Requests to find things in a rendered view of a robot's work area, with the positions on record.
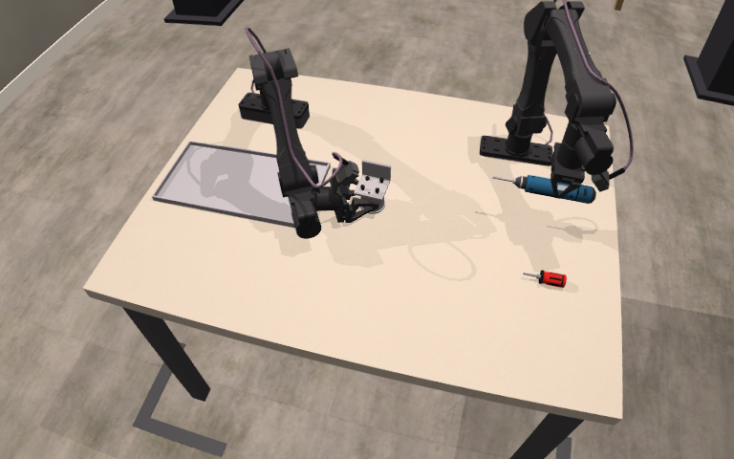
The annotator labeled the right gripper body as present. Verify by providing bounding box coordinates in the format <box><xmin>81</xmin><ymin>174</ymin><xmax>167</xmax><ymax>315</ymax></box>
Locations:
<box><xmin>315</xmin><ymin>164</ymin><xmax>353</xmax><ymax>223</ymax></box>

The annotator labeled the grey l-shaped bracket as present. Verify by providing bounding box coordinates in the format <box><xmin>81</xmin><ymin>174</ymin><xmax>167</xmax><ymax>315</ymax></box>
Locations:
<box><xmin>354</xmin><ymin>160</ymin><xmax>391</xmax><ymax>201</ymax></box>

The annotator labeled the blue electric screwdriver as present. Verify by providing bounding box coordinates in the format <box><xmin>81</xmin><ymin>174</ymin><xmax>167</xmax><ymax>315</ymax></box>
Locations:
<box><xmin>493</xmin><ymin>175</ymin><xmax>596</xmax><ymax>204</ymax></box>

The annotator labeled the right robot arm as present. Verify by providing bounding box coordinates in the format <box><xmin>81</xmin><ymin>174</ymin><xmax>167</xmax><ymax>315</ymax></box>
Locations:
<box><xmin>238</xmin><ymin>48</ymin><xmax>321</xmax><ymax>239</ymax></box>

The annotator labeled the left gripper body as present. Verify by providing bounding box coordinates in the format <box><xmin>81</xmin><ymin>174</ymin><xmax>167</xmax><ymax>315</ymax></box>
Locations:
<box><xmin>550</xmin><ymin>140</ymin><xmax>610</xmax><ymax>186</ymax></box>

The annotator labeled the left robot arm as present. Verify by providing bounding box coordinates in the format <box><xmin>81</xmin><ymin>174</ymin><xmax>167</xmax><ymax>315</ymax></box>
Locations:
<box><xmin>480</xmin><ymin>1</ymin><xmax>616</xmax><ymax>192</ymax></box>

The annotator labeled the red screwdriver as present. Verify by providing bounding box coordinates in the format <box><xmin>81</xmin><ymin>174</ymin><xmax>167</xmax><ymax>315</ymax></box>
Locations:
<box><xmin>525</xmin><ymin>271</ymin><xmax>567</xmax><ymax>288</ymax></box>

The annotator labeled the dark grey cylinder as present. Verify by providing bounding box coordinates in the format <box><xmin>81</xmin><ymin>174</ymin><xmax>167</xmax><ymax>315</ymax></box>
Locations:
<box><xmin>360</xmin><ymin>196</ymin><xmax>385</xmax><ymax>214</ymax></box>

